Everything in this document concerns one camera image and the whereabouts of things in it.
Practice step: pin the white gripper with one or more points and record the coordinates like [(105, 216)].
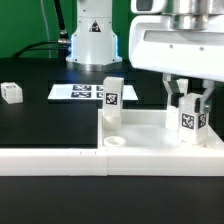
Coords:
[(183, 37)]

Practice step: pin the white square table top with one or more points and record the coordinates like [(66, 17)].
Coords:
[(146, 129)]

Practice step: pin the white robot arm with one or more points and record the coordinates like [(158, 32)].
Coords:
[(94, 44)]

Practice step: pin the white L-shaped obstacle fence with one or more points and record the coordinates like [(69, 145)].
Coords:
[(106, 161)]

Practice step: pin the paper sheet with markers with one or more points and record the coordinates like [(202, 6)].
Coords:
[(76, 91)]

